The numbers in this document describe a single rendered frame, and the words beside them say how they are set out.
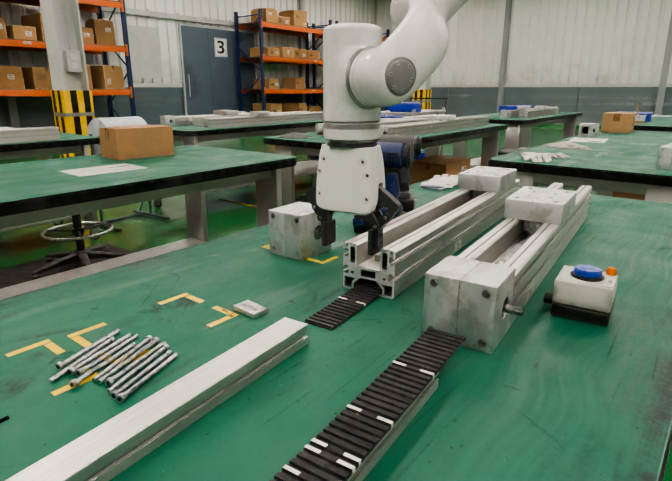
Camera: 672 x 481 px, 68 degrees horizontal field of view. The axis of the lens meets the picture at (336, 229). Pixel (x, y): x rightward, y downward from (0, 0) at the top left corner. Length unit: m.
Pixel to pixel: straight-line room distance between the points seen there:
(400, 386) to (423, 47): 0.41
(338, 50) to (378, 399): 0.45
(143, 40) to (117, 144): 10.06
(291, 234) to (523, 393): 0.57
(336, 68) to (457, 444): 0.48
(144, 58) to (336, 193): 11.98
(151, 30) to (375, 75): 12.23
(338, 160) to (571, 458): 0.46
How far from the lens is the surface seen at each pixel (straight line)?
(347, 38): 0.71
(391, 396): 0.55
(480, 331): 0.70
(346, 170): 0.73
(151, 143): 2.76
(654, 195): 2.55
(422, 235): 0.92
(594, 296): 0.83
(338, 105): 0.72
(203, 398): 0.58
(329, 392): 0.61
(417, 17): 0.70
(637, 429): 0.64
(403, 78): 0.66
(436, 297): 0.71
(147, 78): 12.66
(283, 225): 1.04
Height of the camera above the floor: 1.12
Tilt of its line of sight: 16 degrees down
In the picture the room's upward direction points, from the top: straight up
